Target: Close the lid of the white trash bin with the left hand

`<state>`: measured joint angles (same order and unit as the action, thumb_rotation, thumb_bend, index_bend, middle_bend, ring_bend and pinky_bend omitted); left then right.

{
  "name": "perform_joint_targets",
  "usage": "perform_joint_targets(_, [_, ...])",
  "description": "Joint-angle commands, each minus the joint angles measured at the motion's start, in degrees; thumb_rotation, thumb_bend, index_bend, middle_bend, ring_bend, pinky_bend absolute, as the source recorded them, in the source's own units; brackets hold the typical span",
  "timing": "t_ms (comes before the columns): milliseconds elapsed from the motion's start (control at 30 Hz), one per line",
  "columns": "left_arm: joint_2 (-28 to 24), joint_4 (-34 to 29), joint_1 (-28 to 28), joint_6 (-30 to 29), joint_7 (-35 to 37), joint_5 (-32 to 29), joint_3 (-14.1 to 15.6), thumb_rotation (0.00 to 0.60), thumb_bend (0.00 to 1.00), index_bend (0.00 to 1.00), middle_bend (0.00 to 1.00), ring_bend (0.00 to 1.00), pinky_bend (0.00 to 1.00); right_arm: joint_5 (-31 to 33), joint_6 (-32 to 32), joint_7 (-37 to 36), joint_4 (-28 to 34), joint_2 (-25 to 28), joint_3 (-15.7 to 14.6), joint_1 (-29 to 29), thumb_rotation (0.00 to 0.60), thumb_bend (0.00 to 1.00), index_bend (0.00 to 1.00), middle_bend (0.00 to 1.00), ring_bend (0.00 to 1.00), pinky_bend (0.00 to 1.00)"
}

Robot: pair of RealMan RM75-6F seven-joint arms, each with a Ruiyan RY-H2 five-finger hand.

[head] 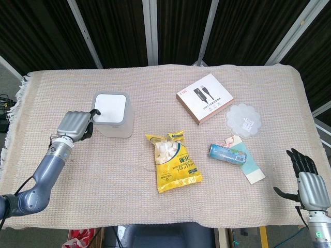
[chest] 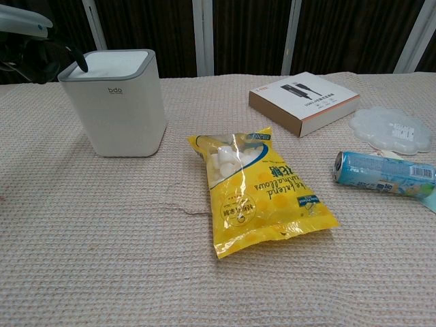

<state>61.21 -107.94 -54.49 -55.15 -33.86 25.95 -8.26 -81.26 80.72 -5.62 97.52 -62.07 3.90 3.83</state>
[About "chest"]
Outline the white cable product box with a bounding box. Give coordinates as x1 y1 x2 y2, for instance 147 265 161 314
247 71 361 138

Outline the white metal frame bar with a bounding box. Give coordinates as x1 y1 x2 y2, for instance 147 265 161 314
391 0 425 74
281 0 302 76
191 0 215 77
80 0 108 51

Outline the beige woven tablecloth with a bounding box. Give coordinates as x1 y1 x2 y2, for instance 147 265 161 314
0 71 436 327

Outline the white mini trash bin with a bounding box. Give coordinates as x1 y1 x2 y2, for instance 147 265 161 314
57 49 167 158

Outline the blue drink can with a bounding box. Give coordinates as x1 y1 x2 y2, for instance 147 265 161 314
332 151 436 198

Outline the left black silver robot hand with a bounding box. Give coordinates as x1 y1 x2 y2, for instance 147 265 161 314
0 5 89 85

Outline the translucent flower-shaped plastic lid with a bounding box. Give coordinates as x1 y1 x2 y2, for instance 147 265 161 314
349 108 431 155

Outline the yellow marshmallow bag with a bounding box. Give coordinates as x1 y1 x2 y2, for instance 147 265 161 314
186 126 341 260

